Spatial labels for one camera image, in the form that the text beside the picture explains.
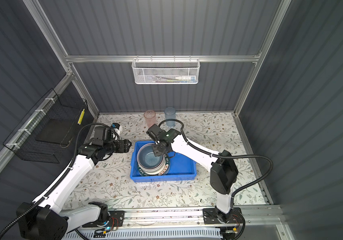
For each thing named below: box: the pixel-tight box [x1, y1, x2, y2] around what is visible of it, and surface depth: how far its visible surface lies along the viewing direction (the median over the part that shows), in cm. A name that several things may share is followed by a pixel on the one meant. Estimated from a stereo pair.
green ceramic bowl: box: [137, 161, 170, 177], surface depth 86 cm
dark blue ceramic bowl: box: [136, 143, 164, 170], surface depth 86 cm
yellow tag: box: [77, 108, 85, 125], surface depth 84 cm
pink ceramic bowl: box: [137, 143, 166, 175], surface depth 86 cm
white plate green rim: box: [137, 154, 171, 177], surface depth 86 cm
